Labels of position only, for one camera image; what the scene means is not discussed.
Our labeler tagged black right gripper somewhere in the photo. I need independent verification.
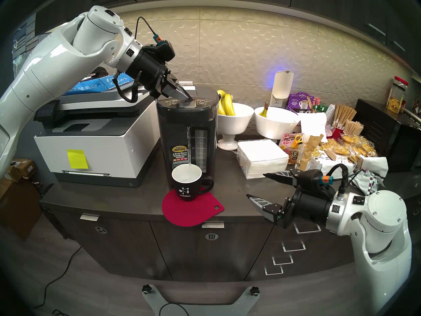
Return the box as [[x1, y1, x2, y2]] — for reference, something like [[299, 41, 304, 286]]
[[246, 169, 333, 229]]

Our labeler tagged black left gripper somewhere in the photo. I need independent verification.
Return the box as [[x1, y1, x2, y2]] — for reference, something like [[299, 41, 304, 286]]
[[127, 50, 193, 101]]

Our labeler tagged black electric water dispenser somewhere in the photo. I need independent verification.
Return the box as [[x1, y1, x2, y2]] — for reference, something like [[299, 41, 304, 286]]
[[155, 86, 220, 189]]

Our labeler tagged white napkin stack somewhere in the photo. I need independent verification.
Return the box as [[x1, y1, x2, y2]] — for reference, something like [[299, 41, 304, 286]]
[[237, 139, 289, 179]]

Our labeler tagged pink snack packet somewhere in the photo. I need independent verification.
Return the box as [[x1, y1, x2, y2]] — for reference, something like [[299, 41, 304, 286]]
[[279, 133, 303, 153]]

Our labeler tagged brown paper bag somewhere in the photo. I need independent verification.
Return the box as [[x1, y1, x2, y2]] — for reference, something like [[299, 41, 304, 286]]
[[298, 134, 324, 171]]

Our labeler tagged yellow banana bunch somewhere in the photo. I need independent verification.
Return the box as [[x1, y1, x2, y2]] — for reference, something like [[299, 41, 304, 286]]
[[217, 90, 236, 116]]

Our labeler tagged wide white bowl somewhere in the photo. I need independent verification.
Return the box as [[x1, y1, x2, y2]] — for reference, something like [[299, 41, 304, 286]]
[[254, 106, 300, 140]]

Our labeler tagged white paper towel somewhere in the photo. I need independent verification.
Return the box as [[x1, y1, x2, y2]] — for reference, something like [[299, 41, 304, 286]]
[[298, 112, 328, 136]]

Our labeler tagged yellow snack packet pile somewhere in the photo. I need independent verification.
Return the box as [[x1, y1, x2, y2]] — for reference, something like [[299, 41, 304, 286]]
[[317, 134, 377, 158]]

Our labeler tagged white grey office printer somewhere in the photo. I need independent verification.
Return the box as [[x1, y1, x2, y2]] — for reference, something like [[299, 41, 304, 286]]
[[34, 85, 161, 188]]

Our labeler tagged blue printer paper ream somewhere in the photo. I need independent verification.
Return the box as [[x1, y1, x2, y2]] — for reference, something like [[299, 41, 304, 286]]
[[64, 72, 134, 96]]

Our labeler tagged red silicone mat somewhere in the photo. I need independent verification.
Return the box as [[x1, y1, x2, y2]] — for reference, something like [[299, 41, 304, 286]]
[[162, 189, 225, 227]]

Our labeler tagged purple coffee bag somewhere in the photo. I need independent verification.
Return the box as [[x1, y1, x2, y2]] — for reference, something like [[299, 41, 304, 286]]
[[288, 92, 314, 111]]

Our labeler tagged short wooden stirrer bundle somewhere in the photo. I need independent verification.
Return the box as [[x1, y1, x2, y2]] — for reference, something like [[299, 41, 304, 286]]
[[343, 120, 364, 136]]

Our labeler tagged black mug white inside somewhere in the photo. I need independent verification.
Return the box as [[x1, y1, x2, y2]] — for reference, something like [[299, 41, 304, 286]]
[[171, 164, 214, 202]]

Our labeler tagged white patterned cloth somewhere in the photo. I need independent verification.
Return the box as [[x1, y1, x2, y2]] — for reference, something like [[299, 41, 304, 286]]
[[354, 157, 389, 196]]

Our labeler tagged tall wooden stirrer bundle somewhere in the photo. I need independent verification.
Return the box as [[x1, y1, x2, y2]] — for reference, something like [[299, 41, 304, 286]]
[[332, 104, 357, 126]]

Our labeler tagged yellow sticky note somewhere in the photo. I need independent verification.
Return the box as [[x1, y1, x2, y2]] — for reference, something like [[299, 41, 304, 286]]
[[67, 149, 89, 170]]

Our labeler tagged clear jar red lid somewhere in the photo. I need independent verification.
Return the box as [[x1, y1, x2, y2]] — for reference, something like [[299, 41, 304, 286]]
[[386, 76, 409, 114]]

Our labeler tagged small cardboard box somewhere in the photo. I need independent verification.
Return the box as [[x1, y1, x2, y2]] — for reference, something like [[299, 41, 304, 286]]
[[7, 159, 37, 182]]

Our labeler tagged large cardboard box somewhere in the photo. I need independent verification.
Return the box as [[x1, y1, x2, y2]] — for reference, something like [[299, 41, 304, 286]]
[[0, 179, 41, 240]]

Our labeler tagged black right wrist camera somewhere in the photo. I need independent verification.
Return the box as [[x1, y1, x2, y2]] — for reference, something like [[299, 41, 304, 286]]
[[301, 169, 334, 196]]

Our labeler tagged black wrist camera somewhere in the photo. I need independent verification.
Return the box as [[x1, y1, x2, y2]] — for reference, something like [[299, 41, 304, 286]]
[[301, 169, 334, 196], [141, 39, 176, 62]]

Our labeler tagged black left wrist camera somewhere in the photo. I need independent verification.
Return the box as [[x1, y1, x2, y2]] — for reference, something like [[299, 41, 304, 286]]
[[141, 39, 176, 62]]

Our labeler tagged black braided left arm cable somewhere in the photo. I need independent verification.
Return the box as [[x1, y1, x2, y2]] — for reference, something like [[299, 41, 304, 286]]
[[113, 71, 142, 103]]

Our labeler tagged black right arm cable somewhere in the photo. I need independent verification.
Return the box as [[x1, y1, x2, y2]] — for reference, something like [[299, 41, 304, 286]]
[[324, 163, 357, 200]]

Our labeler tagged white pedestal bowl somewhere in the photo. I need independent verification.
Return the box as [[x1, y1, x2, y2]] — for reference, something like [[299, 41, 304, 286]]
[[217, 103, 254, 151]]

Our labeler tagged white plug-in wall device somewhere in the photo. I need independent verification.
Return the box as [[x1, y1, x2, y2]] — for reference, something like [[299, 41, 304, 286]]
[[270, 70, 294, 108]]

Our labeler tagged grey robot base frame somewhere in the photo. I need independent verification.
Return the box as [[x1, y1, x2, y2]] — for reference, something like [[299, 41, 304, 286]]
[[142, 285, 260, 316]]

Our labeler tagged black floor cable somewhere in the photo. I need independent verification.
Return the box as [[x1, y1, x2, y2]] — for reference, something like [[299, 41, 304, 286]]
[[32, 246, 83, 309]]

